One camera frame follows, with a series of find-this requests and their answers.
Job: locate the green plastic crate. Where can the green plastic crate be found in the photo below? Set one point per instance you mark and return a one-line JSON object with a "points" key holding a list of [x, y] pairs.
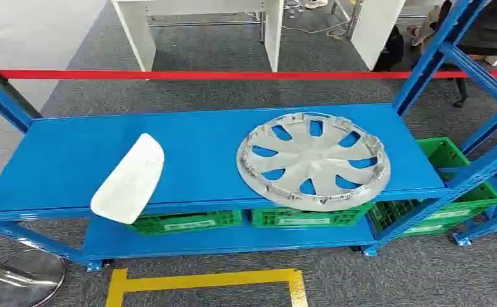
{"points": [[273, 217], [443, 152], [146, 226]]}

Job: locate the person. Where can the person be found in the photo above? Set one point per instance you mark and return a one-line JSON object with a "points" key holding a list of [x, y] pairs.
{"points": [[428, 25]]}

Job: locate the white plastic car part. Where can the white plastic car part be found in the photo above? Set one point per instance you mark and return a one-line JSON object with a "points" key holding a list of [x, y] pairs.
{"points": [[129, 182]]}

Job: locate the blue metal shelf rack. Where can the blue metal shelf rack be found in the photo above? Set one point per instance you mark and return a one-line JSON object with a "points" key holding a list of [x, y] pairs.
{"points": [[214, 152]]}

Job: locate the white desk panel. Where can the white desk panel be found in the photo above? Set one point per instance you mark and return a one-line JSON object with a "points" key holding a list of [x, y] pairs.
{"points": [[375, 29]]}

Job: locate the red barrier tape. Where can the red barrier tape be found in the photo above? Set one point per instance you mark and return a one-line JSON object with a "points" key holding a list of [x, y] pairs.
{"points": [[231, 75]]}

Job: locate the white desk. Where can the white desk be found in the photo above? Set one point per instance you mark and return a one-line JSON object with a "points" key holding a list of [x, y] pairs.
{"points": [[273, 34]]}

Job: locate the silver wheel hubcap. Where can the silver wheel hubcap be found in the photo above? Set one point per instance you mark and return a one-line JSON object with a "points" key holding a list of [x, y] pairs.
{"points": [[316, 163]]}

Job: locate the black bag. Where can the black bag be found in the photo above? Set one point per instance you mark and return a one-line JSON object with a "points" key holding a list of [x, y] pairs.
{"points": [[390, 51]]}

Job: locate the black tyre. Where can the black tyre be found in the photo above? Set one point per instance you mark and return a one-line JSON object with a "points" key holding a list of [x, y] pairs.
{"points": [[494, 29]]}

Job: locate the white shoe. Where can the white shoe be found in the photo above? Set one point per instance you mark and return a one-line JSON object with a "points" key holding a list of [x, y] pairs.
{"points": [[316, 3]]}

